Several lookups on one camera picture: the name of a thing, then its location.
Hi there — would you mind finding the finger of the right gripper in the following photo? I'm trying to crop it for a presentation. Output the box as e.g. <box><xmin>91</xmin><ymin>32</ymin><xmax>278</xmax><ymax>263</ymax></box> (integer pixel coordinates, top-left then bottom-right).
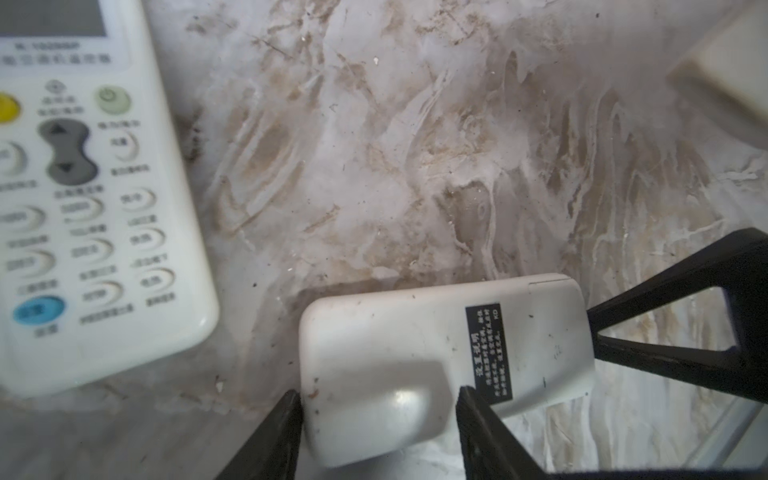
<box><xmin>587</xmin><ymin>228</ymin><xmax>767</xmax><ymax>403</ymax></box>

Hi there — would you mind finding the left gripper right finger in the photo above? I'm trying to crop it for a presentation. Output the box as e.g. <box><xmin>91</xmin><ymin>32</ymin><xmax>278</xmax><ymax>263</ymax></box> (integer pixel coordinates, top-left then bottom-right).
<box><xmin>455</xmin><ymin>386</ymin><xmax>549</xmax><ymax>480</ymax></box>

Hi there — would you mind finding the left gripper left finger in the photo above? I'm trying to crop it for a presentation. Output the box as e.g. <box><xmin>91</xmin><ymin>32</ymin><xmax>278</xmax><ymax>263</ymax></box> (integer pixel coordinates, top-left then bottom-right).
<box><xmin>215</xmin><ymin>389</ymin><xmax>303</xmax><ymax>480</ymax></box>

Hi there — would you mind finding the red and white remote control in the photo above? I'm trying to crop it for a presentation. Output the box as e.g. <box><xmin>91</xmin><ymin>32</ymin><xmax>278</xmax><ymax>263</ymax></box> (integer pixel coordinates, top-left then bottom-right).
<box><xmin>299</xmin><ymin>274</ymin><xmax>565</xmax><ymax>467</ymax></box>

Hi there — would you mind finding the aluminium mounting rail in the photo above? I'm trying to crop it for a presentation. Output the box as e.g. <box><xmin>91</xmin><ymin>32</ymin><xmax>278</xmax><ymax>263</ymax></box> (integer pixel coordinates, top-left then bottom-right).
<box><xmin>684</xmin><ymin>398</ymin><xmax>767</xmax><ymax>471</ymax></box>

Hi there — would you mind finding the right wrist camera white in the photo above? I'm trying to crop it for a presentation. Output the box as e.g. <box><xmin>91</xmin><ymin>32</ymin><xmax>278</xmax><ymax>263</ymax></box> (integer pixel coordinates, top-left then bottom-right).
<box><xmin>667</xmin><ymin>1</ymin><xmax>767</xmax><ymax>150</ymax></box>

